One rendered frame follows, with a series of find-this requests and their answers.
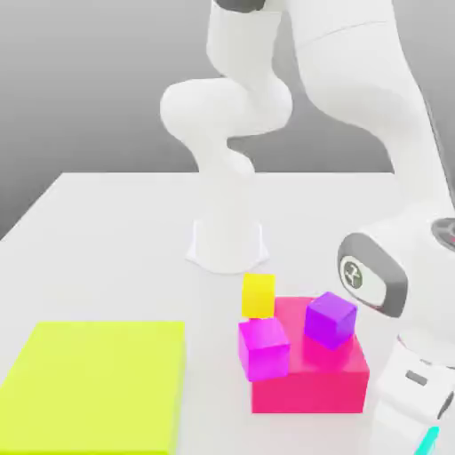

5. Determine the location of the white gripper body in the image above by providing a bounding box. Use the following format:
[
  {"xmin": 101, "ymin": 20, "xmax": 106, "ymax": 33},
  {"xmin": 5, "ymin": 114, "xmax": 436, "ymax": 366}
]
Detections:
[{"xmin": 370, "ymin": 400, "xmax": 443, "ymax": 455}]

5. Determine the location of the small purple cube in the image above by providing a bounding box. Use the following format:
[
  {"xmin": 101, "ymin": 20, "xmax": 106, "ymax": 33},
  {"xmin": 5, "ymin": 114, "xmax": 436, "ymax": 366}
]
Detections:
[{"xmin": 303, "ymin": 291, "xmax": 358, "ymax": 352}]

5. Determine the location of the small magenta cube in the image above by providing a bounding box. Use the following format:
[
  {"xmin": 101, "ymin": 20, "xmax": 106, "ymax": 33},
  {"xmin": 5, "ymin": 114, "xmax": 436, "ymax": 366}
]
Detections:
[{"xmin": 237, "ymin": 316, "xmax": 291, "ymax": 383}]

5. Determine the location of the small yellow cube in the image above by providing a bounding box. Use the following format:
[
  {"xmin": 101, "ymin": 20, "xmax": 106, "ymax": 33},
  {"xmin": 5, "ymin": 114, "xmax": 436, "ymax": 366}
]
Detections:
[{"xmin": 241, "ymin": 272, "xmax": 277, "ymax": 320}]

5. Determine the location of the large pink box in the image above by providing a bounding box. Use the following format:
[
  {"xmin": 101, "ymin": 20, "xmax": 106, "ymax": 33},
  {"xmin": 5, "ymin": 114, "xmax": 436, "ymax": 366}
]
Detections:
[{"xmin": 251, "ymin": 296, "xmax": 371, "ymax": 415}]

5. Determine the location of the large yellow-green box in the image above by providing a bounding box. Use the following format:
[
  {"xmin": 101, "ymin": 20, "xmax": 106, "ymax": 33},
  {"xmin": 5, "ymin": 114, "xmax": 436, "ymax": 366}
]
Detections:
[{"xmin": 0, "ymin": 321, "xmax": 187, "ymax": 455}]

